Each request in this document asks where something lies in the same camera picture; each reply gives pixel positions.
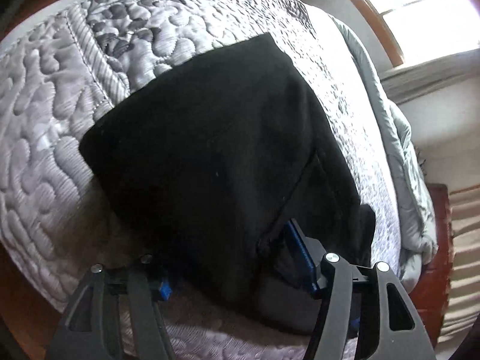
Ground black pants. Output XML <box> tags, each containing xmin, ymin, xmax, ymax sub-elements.
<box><xmin>79</xmin><ymin>34</ymin><xmax>375</xmax><ymax>334</ymax></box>

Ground grey-green duvet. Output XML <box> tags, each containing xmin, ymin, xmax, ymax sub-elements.
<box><xmin>332</xmin><ymin>18</ymin><xmax>439</xmax><ymax>293</ymax></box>

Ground red-brown wooden headboard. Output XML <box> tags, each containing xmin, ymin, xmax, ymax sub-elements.
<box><xmin>408</xmin><ymin>183</ymin><xmax>451</xmax><ymax>346</ymax></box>

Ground beige curtain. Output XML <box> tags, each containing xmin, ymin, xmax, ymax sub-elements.
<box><xmin>438</xmin><ymin>185</ymin><xmax>479</xmax><ymax>343</ymax></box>

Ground grey quilted bedspread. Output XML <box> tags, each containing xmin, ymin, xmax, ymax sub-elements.
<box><xmin>1</xmin><ymin>0</ymin><xmax>401</xmax><ymax>359</ymax></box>

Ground wooden window frame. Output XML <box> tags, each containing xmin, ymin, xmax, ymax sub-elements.
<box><xmin>350</xmin><ymin>0</ymin><xmax>404</xmax><ymax>68</ymax></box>

